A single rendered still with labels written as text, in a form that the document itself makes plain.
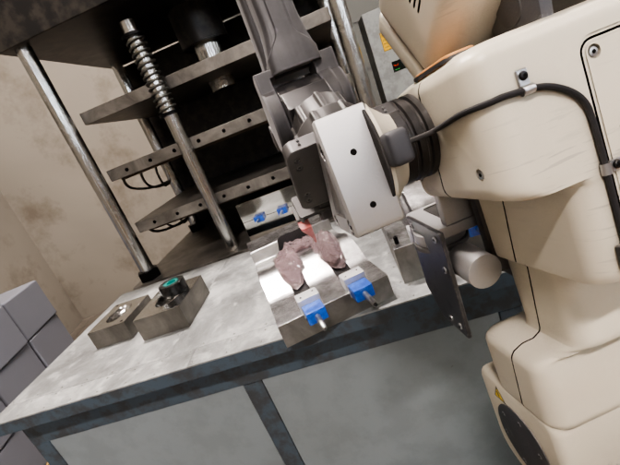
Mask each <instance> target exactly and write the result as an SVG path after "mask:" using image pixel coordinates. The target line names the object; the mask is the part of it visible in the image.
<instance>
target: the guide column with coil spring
mask: <svg viewBox="0 0 620 465"><path fill-rule="evenodd" d="M119 24H120V27H121V29H122V31H123V33H124V34H126V33H127V32H129V31H132V30H138V28H137V25H136V22H135V21H134V20H133V19H132V18H128V19H125V20H123V21H121V22H120V23H119ZM139 42H143V39H142V38H139V39H136V40H134V41H132V42H130V43H129V45H130V47H132V46H133V45H135V44H137V43H139ZM145 47H147V46H146V44H141V45H139V46H137V47H135V48H134V49H133V50H132V52H133V53H134V52H136V51H138V50H140V49H142V48H145ZM143 54H149V50H145V51H143V52H140V53H138V54H136V55H135V58H136V59H137V58H139V57H140V56H141V55H143ZM149 59H152V58H151V56H147V57H144V58H142V59H140V60H139V61H138V64H139V65H140V64H141V63H143V62H145V61H147V60H149ZM153 65H155V64H154V62H149V63H147V64H145V65H143V66H142V67H141V68H140V69H141V71H142V70H144V69H145V68H147V67H149V66H153ZM154 71H157V68H156V67H153V68H151V69H149V70H147V71H146V72H144V73H143V75H144V76H146V75H148V74H149V73H152V72H154ZM159 76H160V74H159V73H156V74H154V75H152V76H150V77H147V78H146V80H147V82H149V81H150V80H152V79H154V78H156V77H159ZM160 82H162V80H161V78H160V79H157V80H155V81H153V82H151V83H150V84H149V87H150V88H151V87H152V86H154V85H156V84H158V83H160ZM162 88H165V86H164V84H162V85H159V86H158V87H156V88H154V89H152V90H151V92H152V93H154V92H155V91H157V90H159V89H162ZM165 93H168V91H167V89H166V90H163V91H161V92H159V93H157V94H156V95H154V98H155V99H156V98H158V97H160V96H161V95H163V94H165ZM168 99H170V96H169V95H168V96H165V97H163V98H161V99H159V100H157V103H158V104H159V103H161V102H163V101H166V100H168ZM171 104H173V102H172V101H168V102H166V103H164V104H163V105H161V106H160V109H163V108H164V107H166V106H168V105H171ZM174 109H175V108H174V106H172V107H170V108H168V109H166V110H164V111H163V112H161V113H167V112H169V111H171V110H174ZM164 119H165V121H166V123H167V125H168V126H169V128H170V130H171V132H172V135H173V138H174V140H175V142H176V144H177V146H178V148H179V150H180V151H181V153H182V155H183V158H184V160H185V163H186V165H187V167H188V169H189V171H190V173H191V174H192V176H193V179H194V181H195V183H196V185H197V188H198V190H199V192H200V194H201V196H202V197H203V199H204V202H205V204H206V206H207V208H208V210H209V213H210V215H211V217H212V219H213V220H214V223H215V225H216V227H217V229H218V231H219V233H220V235H221V238H222V240H223V242H224V244H225V246H226V248H227V250H228V251H232V250H234V249H236V248H237V247H239V244H238V242H237V240H236V238H235V236H234V234H233V230H232V228H231V226H230V224H229V222H228V221H227V219H226V216H225V214H224V212H223V210H222V208H221V205H220V202H219V200H218V199H217V197H216V195H215V193H214V191H213V188H212V186H211V184H210V182H209V179H208V177H207V175H206V173H205V171H204V169H203V167H202V165H201V163H200V160H199V158H198V156H197V154H196V152H195V150H194V147H193V145H192V143H191V141H190V139H189V137H188V135H187V133H186V131H185V128H184V126H183V124H182V122H181V119H180V117H179V115H178V113H173V114H170V115H168V116H165V117H164Z"/></svg>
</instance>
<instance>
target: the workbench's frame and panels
mask: <svg viewBox="0 0 620 465"><path fill-rule="evenodd" d="M459 292H460V296H461V299H462V302H463V306H464V309H465V313H466V316H467V319H468V322H469V326H470V330H471V335H472V337H471V338H469V339H468V338H467V337H466V336H465V335H464V334H463V333H462V332H461V331H460V330H459V329H457V328H456V327H455V326H454V325H453V324H452V323H451V322H450V321H449V320H448V319H447V318H445V317H444V316H443V314H442V312H441V310H440V308H439V306H438V305H437V303H436V301H435V298H434V296H433V295H429V296H425V297H423V298H420V299H417V300H413V301H410V302H407V303H404V304H399V305H395V306H392V307H389V308H386V309H383V310H380V311H376V312H374V313H371V314H367V315H364V316H359V317H356V318H353V319H350V320H346V321H343V322H340V323H338V324H336V325H334V326H332V327H330V328H327V330H323V331H320V332H318V333H316V334H315V335H313V336H311V337H309V338H307V339H305V340H302V341H300V342H298V343H296V344H294V345H292V346H291V347H289V348H287V347H286V344H285V342H284V340H279V341H276V342H273V343H270V344H267V345H264V346H260V347H257V348H254V349H251V350H248V351H245V352H239V353H236V354H234V355H230V356H227V357H224V358H220V359H218V360H215V361H211V362H208V363H205V364H200V365H197V366H193V367H190V368H187V369H184V370H181V371H178V372H175V373H171V374H168V375H166V376H160V377H157V378H153V379H151V380H148V381H144V382H141V383H138V384H135V385H132V386H129V387H123V388H120V389H117V390H114V391H111V392H108V393H104V394H101V395H99V396H95V397H92V398H89V399H84V400H81V401H77V402H74V403H71V404H67V405H65V406H62V407H58V408H55V409H52V410H49V411H44V412H41V413H37V414H34V415H31V416H28V417H25V418H22V419H18V420H15V421H13V422H9V423H4V424H0V436H3V435H9V434H12V433H15V432H18V431H21V430H22V431H23V432H24V434H25V435H26V436H27V437H28V439H29V440H30V441H31V443H32V444H33V445H34V446H35V447H36V448H37V449H38V450H39V451H40V453H41V454H42V455H43V457H44V458H45V459H46V461H47V462H48V463H49V464H50V465H522V464H521V462H520V461H519V460H518V458H517V457H516V455H515V454H514V453H513V451H512V450H511V448H510V446H509V445H508V443H507V441H506V439H505V437H504V435H503V433H502V430H501V428H500V425H499V422H498V420H497V417H496V415H495V410H494V407H493V404H492V402H491V399H490V397H489V394H488V391H487V388H486V385H485V383H484V381H483V376H482V369H483V366H484V365H486V364H488V363H490V362H492V361H493V358H492V356H491V353H490V351H489V348H488V345H487V342H486V339H485V335H486V332H487V330H488V329H489V328H490V327H491V326H492V325H494V324H495V323H497V322H500V321H502V320H504V319H506V318H509V317H511V316H513V315H515V314H518V313H520V312H522V311H524V309H523V306H522V303H521V300H520V297H519V292H518V289H517V286H516V283H515V281H514V277H513V276H512V275H510V274H508V273H502V274H501V275H500V277H499V279H498V280H497V282H496V283H495V284H493V285H492V286H490V287H488V288H484V289H479V288H476V287H474V286H472V285H471V284H466V285H462V286H459Z"/></svg>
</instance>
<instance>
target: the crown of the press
mask: <svg viewBox="0 0 620 465"><path fill-rule="evenodd" d="M239 13H241V12H240V9H239V7H238V5H237V2H236V0H0V54H1V55H8V56H15V57H18V56H17V54H16V52H15V50H16V49H17V48H19V47H23V46H31V47H32V48H33V50H34V52H35V53H36V55H37V56H38V58H39V60H44V61H52V62H59V63H67V64H73V65H81V66H95V67H102V68H110V69H112V68H111V64H113V63H115V62H122V64H123V66H124V65H126V64H128V63H130V62H133V61H135V59H133V58H132V54H131V53H130V52H129V49H130V48H128V47H127V46H126V42H123V41H122V39H121V38H122V36H123V35H124V33H123V31H122V29H121V27H120V24H119V23H120V22H121V21H123V20H125V19H128V18H132V19H133V20H134V21H135V22H136V25H137V28H138V29H139V30H144V32H145V35H144V36H145V39H144V40H143V41H146V42H148V44H147V45H146V46H147V47H150V50H149V53H153V52H155V51H157V50H160V49H161V48H163V47H165V46H167V45H170V44H172V43H174V42H179V43H180V45H181V48H182V50H183V52H184V53H185V54H197V58H198V60H199V62H200V61H202V60H204V59H207V58H209V57H211V56H212V55H215V54H218V53H221V52H223V50H222V48H221V43H222V42H224V41H225V40H226V39H227V38H228V32H227V30H226V28H225V26H224V23H223V20H225V19H227V18H230V17H233V16H235V15H237V14H239ZM209 85H210V88H211V90H212V92H213V93H215V92H219V91H222V90H225V89H228V88H230V87H232V86H234V85H236V82H235V79H234V77H233V74H229V75H225V76H222V77H218V78H216V79H213V80H212V81H210V82H209Z"/></svg>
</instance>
